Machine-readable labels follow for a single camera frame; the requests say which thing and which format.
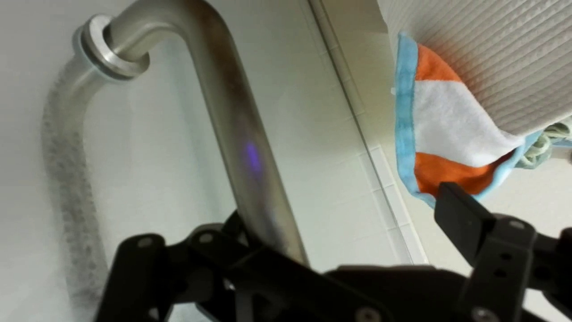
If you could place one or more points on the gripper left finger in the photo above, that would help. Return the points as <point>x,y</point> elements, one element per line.
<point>147,277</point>

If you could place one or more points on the white ribbed towel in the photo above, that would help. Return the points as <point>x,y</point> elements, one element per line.
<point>500,58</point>

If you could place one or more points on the orange white blue-edged cloth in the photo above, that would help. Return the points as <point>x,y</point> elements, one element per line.
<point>451,120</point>

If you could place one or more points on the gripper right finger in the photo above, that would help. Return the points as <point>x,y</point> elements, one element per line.
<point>502,255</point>

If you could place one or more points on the pale green cloth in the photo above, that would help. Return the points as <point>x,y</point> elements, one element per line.
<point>543,143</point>

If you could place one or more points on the white door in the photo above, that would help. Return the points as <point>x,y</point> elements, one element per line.
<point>147,170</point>

